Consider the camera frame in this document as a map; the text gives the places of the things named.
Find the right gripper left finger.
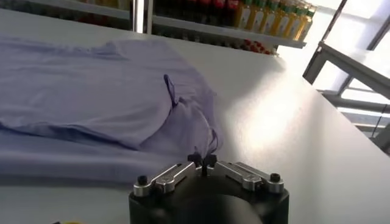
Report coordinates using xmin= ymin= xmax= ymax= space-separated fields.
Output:
xmin=133 ymin=153 xmax=204 ymax=197

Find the yellow juice bottle green cap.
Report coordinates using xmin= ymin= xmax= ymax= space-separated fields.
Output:
xmin=285 ymin=2 xmax=304 ymax=40
xmin=234 ymin=0 xmax=252 ymax=30
xmin=297 ymin=5 xmax=317 ymax=43
xmin=272 ymin=1 xmax=292 ymax=37
xmin=248 ymin=0 xmax=266 ymax=33
xmin=260 ymin=0 xmax=280 ymax=35

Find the dark metal frame post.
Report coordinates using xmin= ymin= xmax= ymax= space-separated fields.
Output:
xmin=321 ymin=0 xmax=349 ymax=42

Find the purple t-shirt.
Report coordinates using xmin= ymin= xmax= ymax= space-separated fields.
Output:
xmin=0 ymin=35 xmax=225 ymax=186

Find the grey metal frame table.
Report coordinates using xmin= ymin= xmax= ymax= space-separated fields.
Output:
xmin=302 ymin=41 xmax=390 ymax=153

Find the metal beverage shelving unit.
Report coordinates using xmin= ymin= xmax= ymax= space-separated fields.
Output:
xmin=146 ymin=0 xmax=317 ymax=56
xmin=27 ymin=0 xmax=146 ymax=34

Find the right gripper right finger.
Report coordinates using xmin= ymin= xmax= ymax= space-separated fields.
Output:
xmin=203 ymin=153 xmax=285 ymax=195

